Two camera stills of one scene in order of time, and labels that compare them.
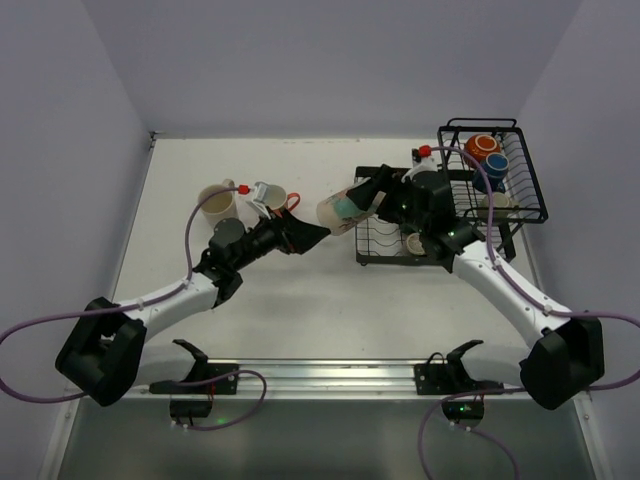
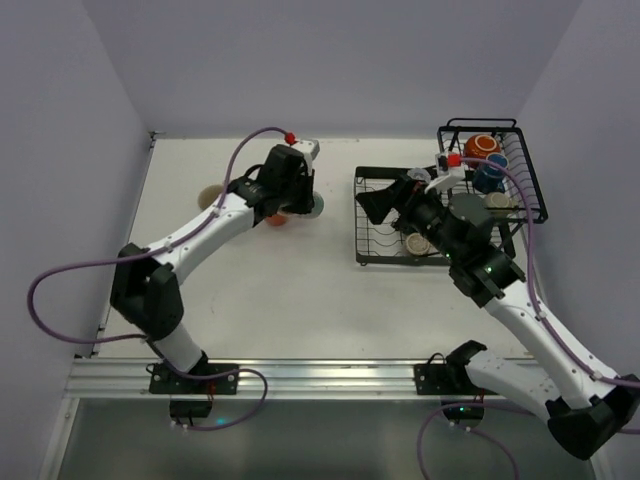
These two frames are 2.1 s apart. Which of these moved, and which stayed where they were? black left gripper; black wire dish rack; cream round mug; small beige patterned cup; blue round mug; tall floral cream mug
Moved: black left gripper; tall floral cream mug
Stayed: black wire dish rack; small beige patterned cup; blue round mug; cream round mug
